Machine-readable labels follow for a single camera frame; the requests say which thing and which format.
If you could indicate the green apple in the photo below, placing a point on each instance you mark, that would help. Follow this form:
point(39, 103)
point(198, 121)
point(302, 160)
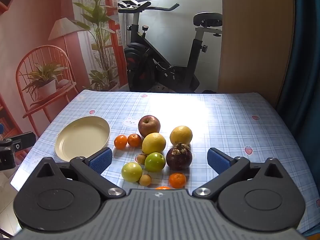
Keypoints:
point(155, 162)

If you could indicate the yellow-green apple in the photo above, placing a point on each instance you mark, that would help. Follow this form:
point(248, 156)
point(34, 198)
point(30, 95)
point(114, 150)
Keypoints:
point(131, 172)

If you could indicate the blue plaid tablecloth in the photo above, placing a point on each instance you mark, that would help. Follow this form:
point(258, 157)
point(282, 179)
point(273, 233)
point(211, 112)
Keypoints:
point(237, 130)

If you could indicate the black exercise bike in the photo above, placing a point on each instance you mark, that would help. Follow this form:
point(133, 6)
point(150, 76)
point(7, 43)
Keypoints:
point(142, 62)

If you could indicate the cream oval plate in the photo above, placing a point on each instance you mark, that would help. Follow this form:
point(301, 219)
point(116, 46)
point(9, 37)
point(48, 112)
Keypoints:
point(80, 137)

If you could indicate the red apple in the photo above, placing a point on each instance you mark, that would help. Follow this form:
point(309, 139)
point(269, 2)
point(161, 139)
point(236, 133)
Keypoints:
point(149, 126)

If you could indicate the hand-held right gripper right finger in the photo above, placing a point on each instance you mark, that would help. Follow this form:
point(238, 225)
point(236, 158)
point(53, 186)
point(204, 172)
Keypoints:
point(218, 161)

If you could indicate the dark blue curtain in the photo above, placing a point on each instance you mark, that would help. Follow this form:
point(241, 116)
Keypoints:
point(305, 67)

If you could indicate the printed wall backdrop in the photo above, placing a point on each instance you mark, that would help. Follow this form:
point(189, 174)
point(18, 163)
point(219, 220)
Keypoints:
point(37, 42)

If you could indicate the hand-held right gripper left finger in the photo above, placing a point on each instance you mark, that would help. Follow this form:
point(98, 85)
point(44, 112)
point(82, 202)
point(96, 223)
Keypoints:
point(101, 161)

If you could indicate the dark purple mangosteen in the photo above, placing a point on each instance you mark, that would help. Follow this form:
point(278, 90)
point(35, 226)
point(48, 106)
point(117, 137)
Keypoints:
point(179, 158)

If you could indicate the small orange tangerine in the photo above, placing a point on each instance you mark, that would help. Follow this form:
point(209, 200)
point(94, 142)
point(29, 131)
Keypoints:
point(120, 142)
point(162, 187)
point(177, 180)
point(134, 140)

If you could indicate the yellow lemon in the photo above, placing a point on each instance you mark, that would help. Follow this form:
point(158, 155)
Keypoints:
point(153, 143)
point(181, 135)

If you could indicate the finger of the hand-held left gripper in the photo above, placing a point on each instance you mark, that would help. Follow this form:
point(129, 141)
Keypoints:
point(25, 141)

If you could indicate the brown wooden panel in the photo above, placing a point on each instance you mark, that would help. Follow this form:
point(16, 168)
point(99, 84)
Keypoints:
point(255, 42)

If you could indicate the small brown longan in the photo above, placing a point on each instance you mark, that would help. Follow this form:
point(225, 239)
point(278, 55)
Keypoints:
point(145, 180)
point(140, 159)

